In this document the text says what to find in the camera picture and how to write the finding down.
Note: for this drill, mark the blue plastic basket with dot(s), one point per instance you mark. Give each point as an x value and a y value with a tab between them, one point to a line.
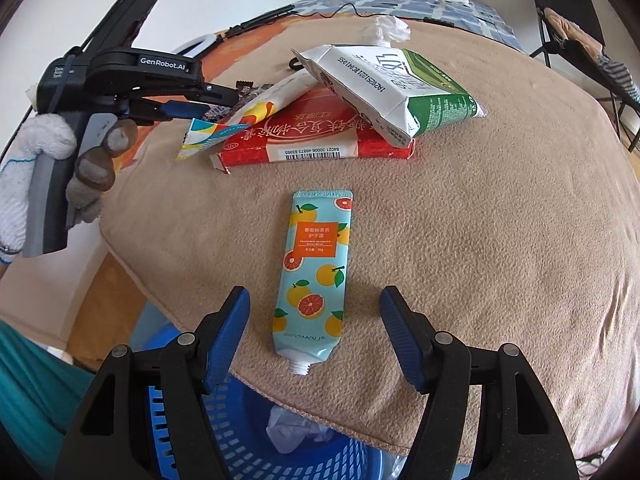
245	410

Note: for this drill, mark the crumpled white paper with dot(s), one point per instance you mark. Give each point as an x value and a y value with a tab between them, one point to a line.
295	430

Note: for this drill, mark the beige fleece blanket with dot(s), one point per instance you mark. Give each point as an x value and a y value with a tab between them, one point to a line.
475	220

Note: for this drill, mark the crumpled clear plastic wrap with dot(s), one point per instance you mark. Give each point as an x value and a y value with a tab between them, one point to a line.
390	30

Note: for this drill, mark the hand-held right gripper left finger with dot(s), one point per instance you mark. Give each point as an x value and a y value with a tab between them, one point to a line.
227	345

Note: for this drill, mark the green and white carton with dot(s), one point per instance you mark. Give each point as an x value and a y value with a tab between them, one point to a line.
400	85

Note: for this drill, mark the teal garment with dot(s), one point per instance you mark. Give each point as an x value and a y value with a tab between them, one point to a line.
35	390

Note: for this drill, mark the small black device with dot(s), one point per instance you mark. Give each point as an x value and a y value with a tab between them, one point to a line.
440	21

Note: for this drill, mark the clothes on chair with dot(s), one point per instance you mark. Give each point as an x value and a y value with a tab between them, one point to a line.
575	35

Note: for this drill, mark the fruit-print hand cream tube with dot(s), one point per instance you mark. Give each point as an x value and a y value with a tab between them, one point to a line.
310	280

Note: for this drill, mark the red cardboard box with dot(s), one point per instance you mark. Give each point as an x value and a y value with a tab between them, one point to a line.
320	147

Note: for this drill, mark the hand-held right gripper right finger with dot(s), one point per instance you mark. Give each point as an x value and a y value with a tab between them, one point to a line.
400	345

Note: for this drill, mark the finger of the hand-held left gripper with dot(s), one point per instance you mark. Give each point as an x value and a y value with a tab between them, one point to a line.
217	95
185	110

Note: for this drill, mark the blue checkered sheet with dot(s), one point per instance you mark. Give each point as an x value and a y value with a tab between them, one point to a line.
440	10

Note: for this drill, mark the small dark candy wrapper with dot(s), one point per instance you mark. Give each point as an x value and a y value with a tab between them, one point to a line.
246	87

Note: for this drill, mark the person's left hand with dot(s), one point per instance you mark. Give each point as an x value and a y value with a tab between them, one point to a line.
50	135

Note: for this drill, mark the white and yellow snack wrapper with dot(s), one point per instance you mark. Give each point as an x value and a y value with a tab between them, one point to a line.
240	120

